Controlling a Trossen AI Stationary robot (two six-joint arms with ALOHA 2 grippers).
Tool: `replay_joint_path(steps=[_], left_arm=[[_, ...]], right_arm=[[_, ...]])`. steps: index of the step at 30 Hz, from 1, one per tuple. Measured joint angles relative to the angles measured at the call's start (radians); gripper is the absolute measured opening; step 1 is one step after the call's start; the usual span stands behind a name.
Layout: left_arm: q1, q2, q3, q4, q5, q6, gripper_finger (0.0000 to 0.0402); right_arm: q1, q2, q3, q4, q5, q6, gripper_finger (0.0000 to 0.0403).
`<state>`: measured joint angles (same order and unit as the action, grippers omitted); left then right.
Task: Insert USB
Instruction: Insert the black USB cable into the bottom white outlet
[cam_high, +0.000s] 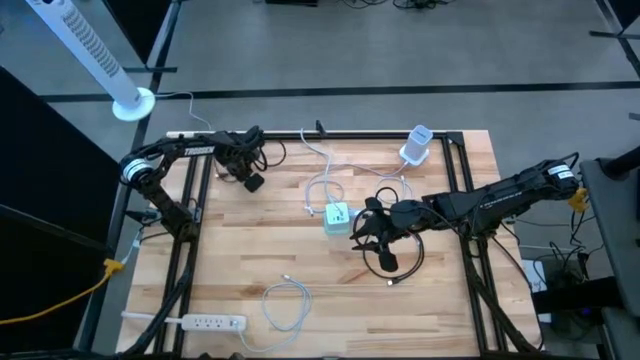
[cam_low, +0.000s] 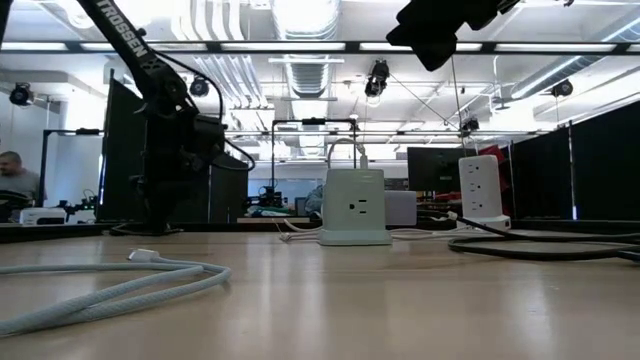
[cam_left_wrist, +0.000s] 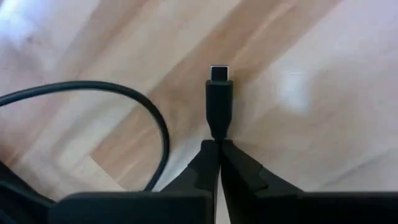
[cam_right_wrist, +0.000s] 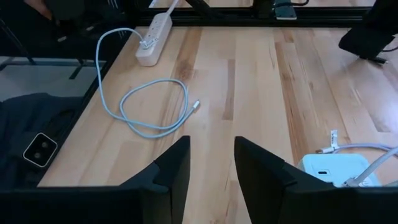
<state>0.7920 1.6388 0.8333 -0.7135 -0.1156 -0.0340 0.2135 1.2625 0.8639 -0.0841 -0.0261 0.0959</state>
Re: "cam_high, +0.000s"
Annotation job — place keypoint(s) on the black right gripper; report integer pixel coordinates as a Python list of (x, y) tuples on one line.
[(400, 220)]

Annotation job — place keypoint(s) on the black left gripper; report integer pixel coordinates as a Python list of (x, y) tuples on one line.
[(240, 152)]

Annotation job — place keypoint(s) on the white USB charger adapter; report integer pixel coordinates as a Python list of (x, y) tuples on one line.
[(355, 214)]

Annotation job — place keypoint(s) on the mint green cube power strip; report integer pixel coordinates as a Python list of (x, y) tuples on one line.
[(335, 227)]

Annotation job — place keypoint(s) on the white tower power strip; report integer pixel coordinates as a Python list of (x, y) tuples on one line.
[(417, 145)]

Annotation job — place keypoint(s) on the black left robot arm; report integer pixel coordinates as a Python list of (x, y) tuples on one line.
[(172, 212)]

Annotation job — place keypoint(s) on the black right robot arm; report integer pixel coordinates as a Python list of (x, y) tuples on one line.
[(500, 195)]

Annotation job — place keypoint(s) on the black partition curtain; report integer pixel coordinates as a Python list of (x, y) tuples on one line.
[(135, 25), (40, 175), (627, 10)]

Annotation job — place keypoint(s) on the white box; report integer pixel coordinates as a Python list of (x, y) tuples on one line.
[(532, 280)]

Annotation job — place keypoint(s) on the white tower fan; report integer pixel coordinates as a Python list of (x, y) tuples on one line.
[(90, 50)]

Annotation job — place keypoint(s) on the black computer box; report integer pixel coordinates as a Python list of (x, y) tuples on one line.
[(575, 295)]

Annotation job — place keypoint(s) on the grey table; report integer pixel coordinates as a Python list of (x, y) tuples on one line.
[(615, 225)]

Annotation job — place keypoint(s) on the black aluminium table frame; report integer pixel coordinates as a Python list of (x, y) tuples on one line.
[(350, 135)]

